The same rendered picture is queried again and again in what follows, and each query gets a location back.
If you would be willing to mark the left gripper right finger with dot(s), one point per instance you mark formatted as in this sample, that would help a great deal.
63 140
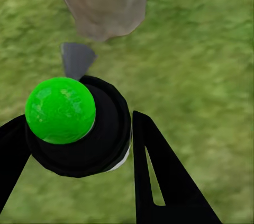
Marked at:
185 204

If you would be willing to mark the pesticide atomizer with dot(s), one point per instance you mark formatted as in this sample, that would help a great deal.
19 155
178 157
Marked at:
77 126

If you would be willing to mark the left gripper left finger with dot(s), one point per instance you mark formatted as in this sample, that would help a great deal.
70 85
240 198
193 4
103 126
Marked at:
14 154

